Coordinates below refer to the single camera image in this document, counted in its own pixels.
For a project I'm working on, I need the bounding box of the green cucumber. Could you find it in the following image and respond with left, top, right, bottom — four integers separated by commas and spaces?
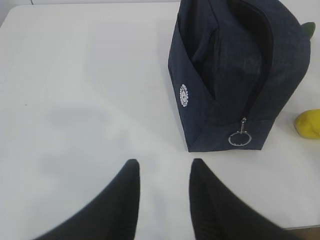
301, 21, 316, 39

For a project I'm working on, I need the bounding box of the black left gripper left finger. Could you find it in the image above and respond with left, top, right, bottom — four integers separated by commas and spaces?
38, 159, 140, 240

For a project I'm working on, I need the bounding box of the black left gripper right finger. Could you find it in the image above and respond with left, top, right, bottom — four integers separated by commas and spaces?
190, 158, 298, 240

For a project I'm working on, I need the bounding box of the yellow lemon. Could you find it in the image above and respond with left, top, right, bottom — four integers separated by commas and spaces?
294, 109, 320, 140

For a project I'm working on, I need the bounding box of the dark navy lunch bag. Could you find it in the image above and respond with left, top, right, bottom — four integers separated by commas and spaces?
168, 0, 311, 153

